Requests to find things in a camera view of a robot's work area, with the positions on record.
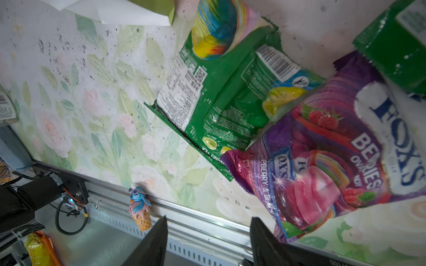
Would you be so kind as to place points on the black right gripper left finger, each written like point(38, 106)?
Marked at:
point(152, 250)

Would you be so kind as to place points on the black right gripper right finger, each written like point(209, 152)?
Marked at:
point(268, 251)

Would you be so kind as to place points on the white paper bag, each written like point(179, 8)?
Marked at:
point(121, 12)

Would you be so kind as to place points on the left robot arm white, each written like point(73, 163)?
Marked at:
point(18, 205)

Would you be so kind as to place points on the ice cream cone toy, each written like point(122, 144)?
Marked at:
point(139, 208)

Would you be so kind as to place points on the purple berries candy packet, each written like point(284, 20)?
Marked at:
point(346, 146)

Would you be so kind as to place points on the green candy packet large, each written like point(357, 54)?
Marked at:
point(228, 80)

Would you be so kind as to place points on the green candy packet small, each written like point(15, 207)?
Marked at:
point(395, 43)

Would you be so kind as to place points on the front aluminium rail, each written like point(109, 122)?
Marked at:
point(199, 236)

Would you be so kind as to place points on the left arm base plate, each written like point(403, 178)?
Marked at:
point(74, 184)

